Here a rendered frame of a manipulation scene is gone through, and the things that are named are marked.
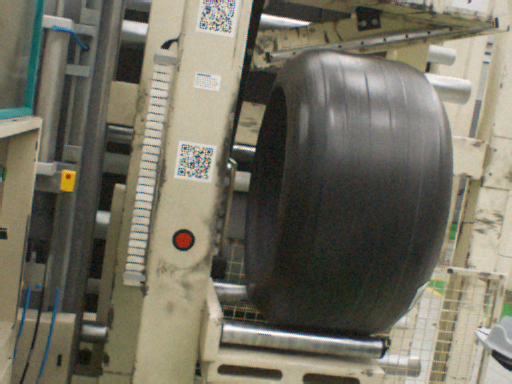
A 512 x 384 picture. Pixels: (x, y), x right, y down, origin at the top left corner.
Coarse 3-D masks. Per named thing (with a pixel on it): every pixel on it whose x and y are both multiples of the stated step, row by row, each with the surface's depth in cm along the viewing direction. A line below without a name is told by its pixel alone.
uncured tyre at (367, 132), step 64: (320, 64) 135; (384, 64) 140; (320, 128) 126; (384, 128) 127; (448, 128) 134; (256, 192) 172; (320, 192) 123; (384, 192) 125; (448, 192) 130; (256, 256) 171; (320, 256) 126; (384, 256) 127; (320, 320) 138; (384, 320) 137
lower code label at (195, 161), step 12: (180, 144) 140; (192, 144) 140; (204, 144) 140; (180, 156) 140; (192, 156) 140; (204, 156) 141; (180, 168) 140; (192, 168) 141; (204, 168) 141; (204, 180) 141
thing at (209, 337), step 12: (204, 300) 145; (216, 300) 143; (204, 312) 142; (216, 312) 135; (204, 324) 139; (216, 324) 134; (204, 336) 136; (216, 336) 134; (204, 348) 135; (216, 348) 135; (204, 360) 135
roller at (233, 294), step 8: (216, 288) 166; (224, 288) 167; (232, 288) 167; (240, 288) 168; (224, 296) 166; (232, 296) 166; (240, 296) 167; (248, 296) 167; (240, 304) 168; (248, 304) 168
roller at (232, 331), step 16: (224, 336) 138; (240, 336) 139; (256, 336) 139; (272, 336) 140; (288, 336) 140; (304, 336) 141; (320, 336) 142; (336, 336) 142; (352, 336) 143; (368, 336) 144; (320, 352) 142; (336, 352) 142; (352, 352) 143; (368, 352) 143; (384, 352) 143
